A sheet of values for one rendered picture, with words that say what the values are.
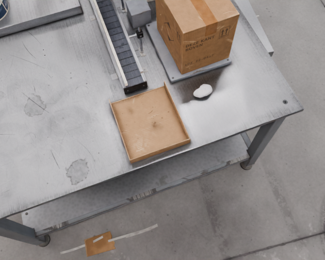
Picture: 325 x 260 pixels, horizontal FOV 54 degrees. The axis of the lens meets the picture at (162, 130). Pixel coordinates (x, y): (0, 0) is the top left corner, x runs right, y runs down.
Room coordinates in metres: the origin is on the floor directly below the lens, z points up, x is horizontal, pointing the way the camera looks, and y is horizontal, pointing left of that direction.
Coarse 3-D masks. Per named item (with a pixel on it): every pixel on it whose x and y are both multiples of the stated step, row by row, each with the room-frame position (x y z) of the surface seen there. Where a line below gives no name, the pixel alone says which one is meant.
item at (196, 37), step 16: (160, 0) 1.06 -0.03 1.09; (176, 0) 1.01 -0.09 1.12; (192, 0) 1.01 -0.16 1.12; (208, 0) 1.00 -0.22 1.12; (224, 0) 1.00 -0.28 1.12; (160, 16) 1.07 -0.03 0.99; (176, 16) 0.93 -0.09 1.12; (192, 16) 0.92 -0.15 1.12; (208, 16) 0.92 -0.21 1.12; (224, 16) 0.91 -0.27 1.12; (160, 32) 1.08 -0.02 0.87; (176, 32) 0.90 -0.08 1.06; (192, 32) 0.85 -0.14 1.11; (208, 32) 0.88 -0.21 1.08; (224, 32) 0.90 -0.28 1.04; (176, 48) 0.90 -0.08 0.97; (192, 48) 0.85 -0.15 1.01; (208, 48) 0.88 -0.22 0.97; (224, 48) 0.91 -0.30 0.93; (176, 64) 0.89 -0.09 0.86; (192, 64) 0.86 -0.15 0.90; (208, 64) 0.88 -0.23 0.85
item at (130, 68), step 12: (96, 0) 1.31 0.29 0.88; (108, 0) 1.30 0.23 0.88; (108, 12) 1.22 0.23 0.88; (108, 24) 1.14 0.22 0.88; (120, 36) 1.06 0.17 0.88; (120, 48) 0.99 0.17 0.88; (120, 60) 0.92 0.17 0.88; (132, 60) 0.92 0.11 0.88; (132, 72) 0.85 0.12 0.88; (132, 84) 0.79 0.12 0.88
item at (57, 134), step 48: (0, 48) 1.08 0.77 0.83; (48, 48) 1.06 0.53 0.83; (96, 48) 1.04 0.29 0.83; (144, 48) 1.02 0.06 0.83; (240, 48) 0.98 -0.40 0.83; (0, 96) 0.81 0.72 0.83; (48, 96) 0.79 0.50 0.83; (96, 96) 0.77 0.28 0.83; (192, 96) 0.73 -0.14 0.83; (240, 96) 0.72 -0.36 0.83; (288, 96) 0.70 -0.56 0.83; (0, 144) 0.57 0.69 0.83; (48, 144) 0.55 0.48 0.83; (96, 144) 0.54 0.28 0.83; (192, 144) 0.51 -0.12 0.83; (0, 192) 0.36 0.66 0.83; (48, 192) 0.35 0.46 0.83
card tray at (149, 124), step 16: (144, 96) 0.75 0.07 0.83; (160, 96) 0.74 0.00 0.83; (128, 112) 0.67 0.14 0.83; (144, 112) 0.67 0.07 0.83; (160, 112) 0.66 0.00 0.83; (176, 112) 0.65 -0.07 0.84; (128, 128) 0.60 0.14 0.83; (144, 128) 0.59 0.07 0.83; (160, 128) 0.59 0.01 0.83; (176, 128) 0.58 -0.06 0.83; (128, 144) 0.52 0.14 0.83; (144, 144) 0.52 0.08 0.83; (160, 144) 0.51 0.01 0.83; (176, 144) 0.50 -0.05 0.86
